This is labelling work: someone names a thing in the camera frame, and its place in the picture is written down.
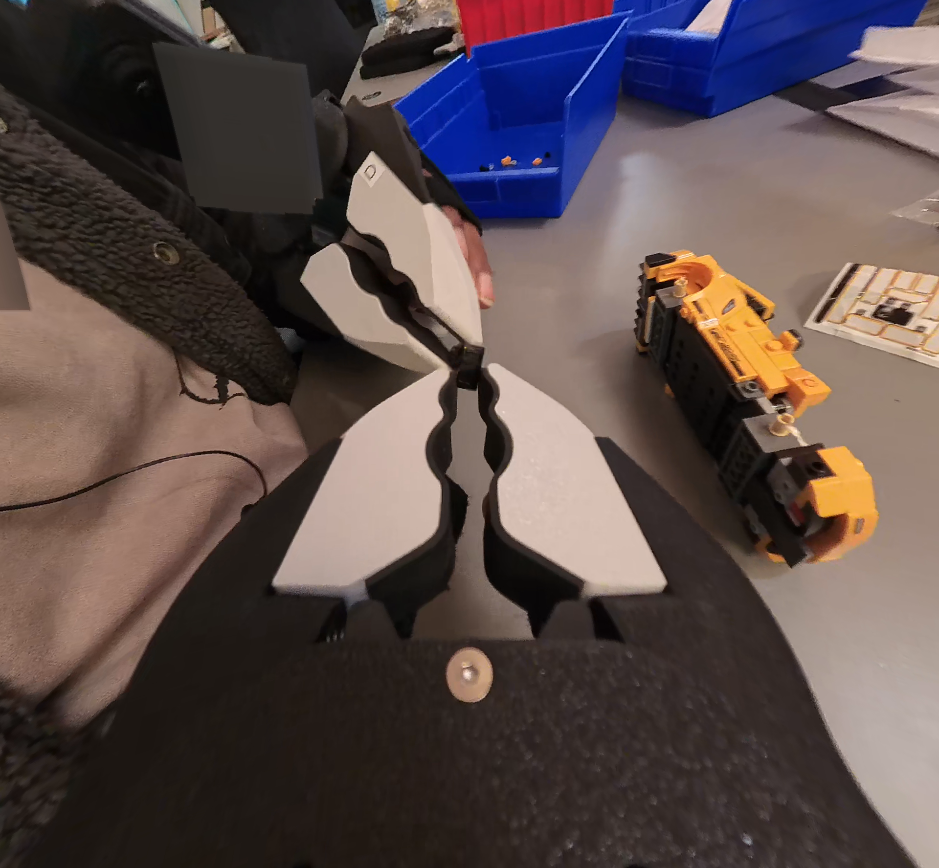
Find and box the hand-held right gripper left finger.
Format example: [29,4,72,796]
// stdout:
[271,368,470,640]

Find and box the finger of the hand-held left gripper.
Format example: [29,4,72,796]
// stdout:
[299,241,463,375]
[343,151,485,352]

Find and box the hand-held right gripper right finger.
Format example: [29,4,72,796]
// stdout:
[479,362,669,640]

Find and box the small black lego piece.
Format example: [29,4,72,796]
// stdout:
[451,343,485,391]

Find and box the orange black lego car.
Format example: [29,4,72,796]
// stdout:
[632,249,879,567]

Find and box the lego sticker sheet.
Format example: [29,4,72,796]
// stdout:
[805,263,939,369]

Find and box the person's left hand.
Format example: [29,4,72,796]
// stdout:
[427,175,496,310]

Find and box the black cloth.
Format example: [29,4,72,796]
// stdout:
[359,24,467,80]

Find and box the crumpled foil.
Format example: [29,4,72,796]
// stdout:
[378,0,459,33]

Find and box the blue plastic bin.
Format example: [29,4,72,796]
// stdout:
[394,13,632,220]
[612,0,939,117]

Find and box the white paper booklet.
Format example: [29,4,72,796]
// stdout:
[825,24,939,157]

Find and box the black wired earphone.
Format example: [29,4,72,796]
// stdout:
[0,450,268,513]

